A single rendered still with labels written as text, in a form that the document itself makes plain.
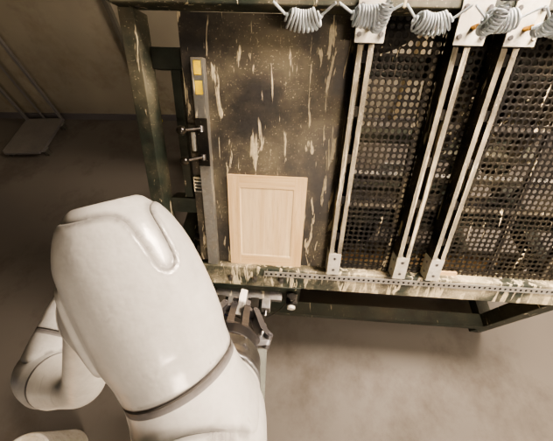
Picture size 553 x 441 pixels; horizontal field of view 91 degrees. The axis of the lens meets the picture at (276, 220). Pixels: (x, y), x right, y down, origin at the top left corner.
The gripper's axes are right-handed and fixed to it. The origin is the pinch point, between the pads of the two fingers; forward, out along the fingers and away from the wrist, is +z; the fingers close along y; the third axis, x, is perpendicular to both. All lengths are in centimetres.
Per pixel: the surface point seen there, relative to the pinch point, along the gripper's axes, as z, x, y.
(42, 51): 256, -97, 270
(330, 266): 75, 2, -40
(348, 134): 54, -56, -24
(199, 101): 60, -51, 38
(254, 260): 85, 12, -3
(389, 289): 79, 6, -76
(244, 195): 74, -19, 11
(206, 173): 70, -24, 30
